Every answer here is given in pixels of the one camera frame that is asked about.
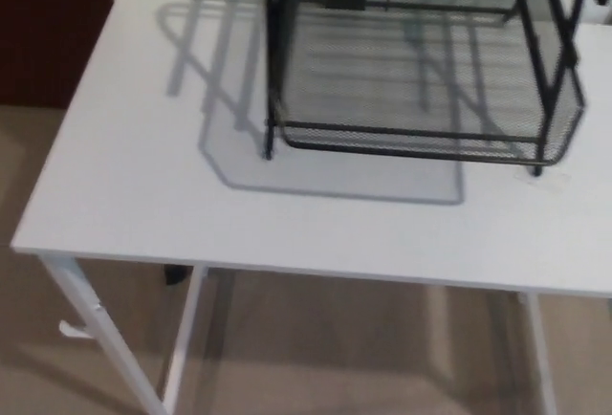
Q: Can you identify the white desk hook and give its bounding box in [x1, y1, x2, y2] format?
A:
[57, 319, 93, 340]

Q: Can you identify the black wire file rack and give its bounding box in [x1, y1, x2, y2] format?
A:
[261, 0, 611, 178]

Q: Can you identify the dark brown wooden cabinet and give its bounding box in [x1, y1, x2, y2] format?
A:
[0, 0, 114, 110]

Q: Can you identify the white desk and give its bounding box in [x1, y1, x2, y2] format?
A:
[10, 0, 612, 415]

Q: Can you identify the small black floor object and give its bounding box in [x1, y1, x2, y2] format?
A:
[164, 265, 188, 287]

